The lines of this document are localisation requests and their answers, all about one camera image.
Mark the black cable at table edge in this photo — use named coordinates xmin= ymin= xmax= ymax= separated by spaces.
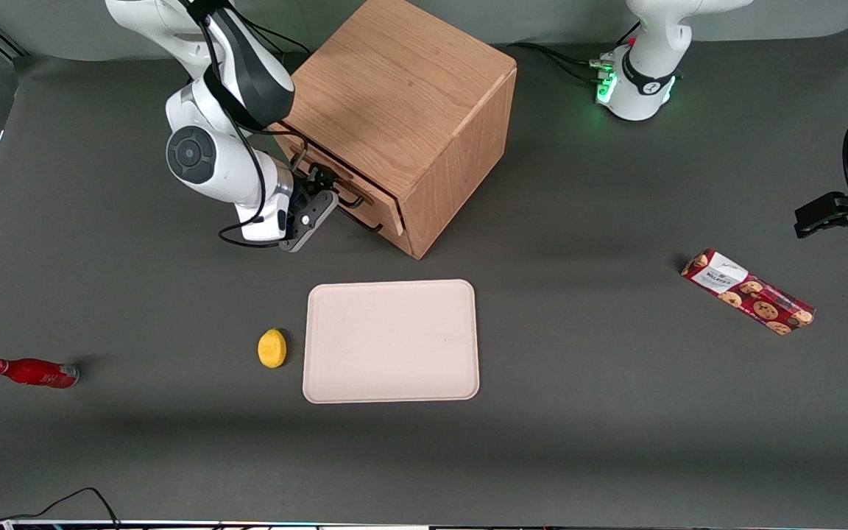
xmin=0 ymin=487 xmax=121 ymax=528

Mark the black right arm base cable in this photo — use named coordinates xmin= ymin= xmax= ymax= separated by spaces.
xmin=247 ymin=21 xmax=312 ymax=58

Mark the wooden drawer cabinet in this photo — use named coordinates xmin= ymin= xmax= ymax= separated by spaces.
xmin=271 ymin=0 xmax=518 ymax=261

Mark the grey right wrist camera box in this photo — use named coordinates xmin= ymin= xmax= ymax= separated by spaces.
xmin=279 ymin=189 xmax=339 ymax=253

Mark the black arm base cable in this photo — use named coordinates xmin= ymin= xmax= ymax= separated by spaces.
xmin=247 ymin=21 xmax=312 ymax=58
xmin=516 ymin=42 xmax=616 ymax=83

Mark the wooden drawer with black handle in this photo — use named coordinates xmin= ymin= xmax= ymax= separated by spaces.
xmin=332 ymin=197 xmax=419 ymax=260
xmin=277 ymin=121 xmax=411 ymax=236

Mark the red bottle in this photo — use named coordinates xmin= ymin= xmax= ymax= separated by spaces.
xmin=0 ymin=358 xmax=80 ymax=389

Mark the beige rectangular tray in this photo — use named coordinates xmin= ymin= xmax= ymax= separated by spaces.
xmin=303 ymin=279 xmax=481 ymax=405

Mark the dark grey table mat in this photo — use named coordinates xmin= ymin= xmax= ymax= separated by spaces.
xmin=0 ymin=22 xmax=848 ymax=527

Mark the yellow lemon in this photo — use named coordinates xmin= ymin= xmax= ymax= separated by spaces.
xmin=258 ymin=328 xmax=288 ymax=369

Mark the black left arm base cable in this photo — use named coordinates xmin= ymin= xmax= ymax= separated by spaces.
xmin=516 ymin=42 xmax=616 ymax=83

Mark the red cookie box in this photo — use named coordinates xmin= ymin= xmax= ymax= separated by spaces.
xmin=681 ymin=249 xmax=816 ymax=336

